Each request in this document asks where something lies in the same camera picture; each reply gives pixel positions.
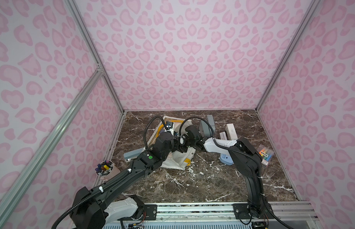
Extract green grey curved clock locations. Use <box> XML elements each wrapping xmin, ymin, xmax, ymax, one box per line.
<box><xmin>199</xmin><ymin>120</ymin><xmax>212</xmax><ymax>137</ymax></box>

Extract white canvas bag yellow handles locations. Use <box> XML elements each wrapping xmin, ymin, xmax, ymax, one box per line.
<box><xmin>143</xmin><ymin>115</ymin><xmax>196</xmax><ymax>171</ymax></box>

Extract grey blue square clock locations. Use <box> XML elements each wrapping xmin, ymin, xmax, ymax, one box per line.
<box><xmin>207</xmin><ymin>114</ymin><xmax>215</xmax><ymax>131</ymax></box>

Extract white rectangular digital clock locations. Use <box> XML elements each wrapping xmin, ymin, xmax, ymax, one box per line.
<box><xmin>225</xmin><ymin>124</ymin><xmax>238</xmax><ymax>140</ymax></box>

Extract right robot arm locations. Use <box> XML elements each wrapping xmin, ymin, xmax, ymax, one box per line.
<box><xmin>178</xmin><ymin>125</ymin><xmax>268</xmax><ymax>218</ymax></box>

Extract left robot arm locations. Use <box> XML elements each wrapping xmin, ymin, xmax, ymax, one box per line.
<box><xmin>69</xmin><ymin>132</ymin><xmax>179</xmax><ymax>229</ymax></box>

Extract white clock orange key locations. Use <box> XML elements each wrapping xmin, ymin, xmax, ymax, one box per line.
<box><xmin>219</xmin><ymin>132</ymin><xmax>228</xmax><ymax>140</ymax></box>

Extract grey stapler on table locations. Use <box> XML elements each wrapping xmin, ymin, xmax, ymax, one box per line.
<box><xmin>123</xmin><ymin>148</ymin><xmax>145</xmax><ymax>161</ymax></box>

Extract coloured items left edge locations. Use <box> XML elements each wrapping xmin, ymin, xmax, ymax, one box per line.
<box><xmin>95</xmin><ymin>160</ymin><xmax>120</xmax><ymax>181</ymax></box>

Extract clear marker pack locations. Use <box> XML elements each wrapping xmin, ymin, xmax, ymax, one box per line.
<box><xmin>258</xmin><ymin>145</ymin><xmax>274</xmax><ymax>167</ymax></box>

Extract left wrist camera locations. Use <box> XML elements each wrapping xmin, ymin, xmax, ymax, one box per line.
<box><xmin>165</xmin><ymin>121</ymin><xmax>174</xmax><ymax>131</ymax></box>

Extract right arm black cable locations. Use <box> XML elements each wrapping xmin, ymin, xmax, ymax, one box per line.
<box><xmin>178</xmin><ymin>116</ymin><xmax>294</xmax><ymax>229</ymax></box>

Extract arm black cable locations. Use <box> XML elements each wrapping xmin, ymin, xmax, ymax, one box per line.
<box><xmin>178</xmin><ymin>116</ymin><xmax>294</xmax><ymax>229</ymax></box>
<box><xmin>51</xmin><ymin>115</ymin><xmax>168</xmax><ymax>229</ymax></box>

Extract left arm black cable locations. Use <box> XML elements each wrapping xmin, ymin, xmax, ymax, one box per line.
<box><xmin>51</xmin><ymin>115</ymin><xmax>168</xmax><ymax>229</ymax></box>

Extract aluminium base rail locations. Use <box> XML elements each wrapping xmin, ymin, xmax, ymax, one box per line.
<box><xmin>71</xmin><ymin>201</ymin><xmax>324</xmax><ymax>229</ymax></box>

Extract left frame aluminium strut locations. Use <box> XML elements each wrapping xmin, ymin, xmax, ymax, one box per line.
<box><xmin>0</xmin><ymin>69</ymin><xmax>103</xmax><ymax>229</ymax></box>

